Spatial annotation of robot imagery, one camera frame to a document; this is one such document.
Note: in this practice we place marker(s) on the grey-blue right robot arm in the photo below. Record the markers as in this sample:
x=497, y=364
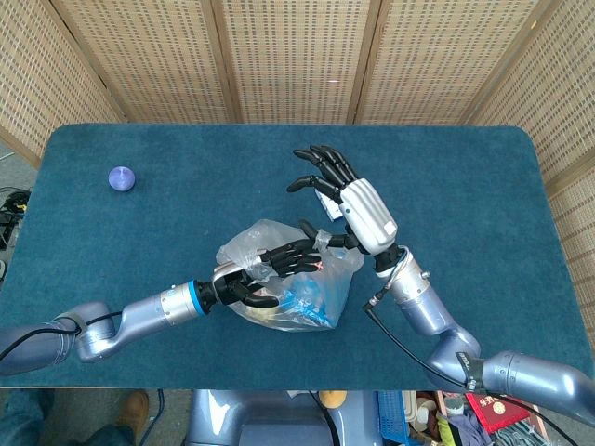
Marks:
x=432, y=316

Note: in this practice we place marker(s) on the blue plastic basket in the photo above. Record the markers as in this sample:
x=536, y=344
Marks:
x=389, y=413

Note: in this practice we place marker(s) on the brown shoe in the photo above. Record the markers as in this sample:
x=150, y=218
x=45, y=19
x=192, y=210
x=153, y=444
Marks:
x=135, y=409

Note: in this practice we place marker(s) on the blue jeans leg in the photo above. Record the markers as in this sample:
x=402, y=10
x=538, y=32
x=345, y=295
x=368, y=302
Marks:
x=107, y=437
x=21, y=418

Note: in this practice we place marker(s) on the yellow snack packet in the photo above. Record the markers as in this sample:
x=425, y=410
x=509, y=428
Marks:
x=262, y=316

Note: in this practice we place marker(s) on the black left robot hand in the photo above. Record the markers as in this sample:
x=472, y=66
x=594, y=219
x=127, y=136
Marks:
x=288, y=258

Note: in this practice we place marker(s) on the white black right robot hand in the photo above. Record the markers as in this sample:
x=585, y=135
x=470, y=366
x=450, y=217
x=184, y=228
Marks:
x=367, y=213

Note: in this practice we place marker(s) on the yellow round object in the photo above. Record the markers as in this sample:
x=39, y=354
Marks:
x=332, y=398

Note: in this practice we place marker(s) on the grey-blue robot torso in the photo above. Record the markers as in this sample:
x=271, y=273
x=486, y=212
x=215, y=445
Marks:
x=279, y=423

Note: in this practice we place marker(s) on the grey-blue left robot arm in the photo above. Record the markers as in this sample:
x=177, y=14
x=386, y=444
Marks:
x=153, y=309

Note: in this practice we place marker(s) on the clear plastic shopping bag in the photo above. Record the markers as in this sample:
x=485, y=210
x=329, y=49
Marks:
x=246, y=241

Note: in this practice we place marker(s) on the woven bamboo folding screen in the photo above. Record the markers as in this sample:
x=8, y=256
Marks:
x=297, y=60

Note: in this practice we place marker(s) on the teal table cloth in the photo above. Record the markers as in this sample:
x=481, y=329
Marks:
x=186, y=186

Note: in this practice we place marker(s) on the red gift box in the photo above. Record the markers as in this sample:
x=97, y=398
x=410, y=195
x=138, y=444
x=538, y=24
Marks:
x=495, y=411

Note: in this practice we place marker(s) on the purple ball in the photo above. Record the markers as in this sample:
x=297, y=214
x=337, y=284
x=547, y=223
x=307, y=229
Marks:
x=122, y=179

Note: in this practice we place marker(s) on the small blue white box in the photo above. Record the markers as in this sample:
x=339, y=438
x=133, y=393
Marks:
x=331, y=209

